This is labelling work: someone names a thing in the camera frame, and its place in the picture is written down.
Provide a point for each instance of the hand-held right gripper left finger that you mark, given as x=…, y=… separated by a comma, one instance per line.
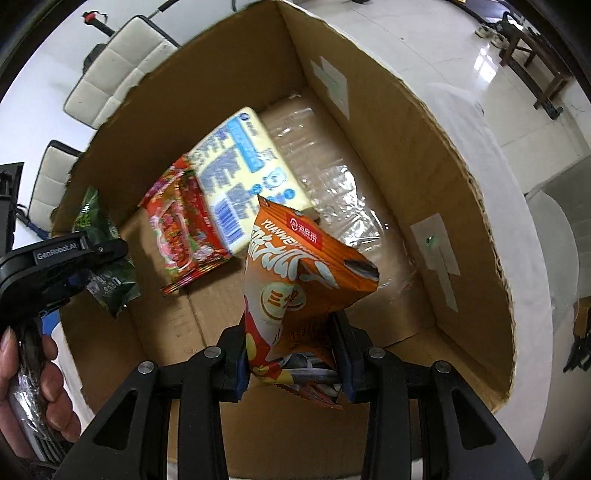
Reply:
x=236, y=369

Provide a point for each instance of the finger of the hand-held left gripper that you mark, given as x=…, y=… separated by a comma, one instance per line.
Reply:
x=108, y=251

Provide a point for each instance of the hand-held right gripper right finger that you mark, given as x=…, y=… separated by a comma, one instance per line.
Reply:
x=344, y=364

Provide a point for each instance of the green snack packet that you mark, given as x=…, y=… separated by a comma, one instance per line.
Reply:
x=113, y=281

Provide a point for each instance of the orange snack bag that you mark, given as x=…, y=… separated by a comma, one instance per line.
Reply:
x=295, y=281

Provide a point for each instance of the large cardboard box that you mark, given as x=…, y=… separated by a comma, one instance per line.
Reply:
x=369, y=152

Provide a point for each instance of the person's left hand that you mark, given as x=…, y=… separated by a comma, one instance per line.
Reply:
x=55, y=383

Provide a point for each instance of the red snack packet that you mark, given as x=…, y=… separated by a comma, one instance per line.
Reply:
x=184, y=226

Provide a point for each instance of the white cushioned chair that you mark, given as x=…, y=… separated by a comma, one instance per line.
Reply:
x=115, y=69
x=48, y=184

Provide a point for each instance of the yellow tissue pack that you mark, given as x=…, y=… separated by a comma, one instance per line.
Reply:
x=258, y=170

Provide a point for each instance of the red and black tool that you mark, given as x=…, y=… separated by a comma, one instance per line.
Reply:
x=94, y=19

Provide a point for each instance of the pair of shoes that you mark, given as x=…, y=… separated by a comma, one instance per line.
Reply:
x=491, y=36

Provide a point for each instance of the dark wooden stool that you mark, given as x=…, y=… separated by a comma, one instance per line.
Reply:
x=538, y=60

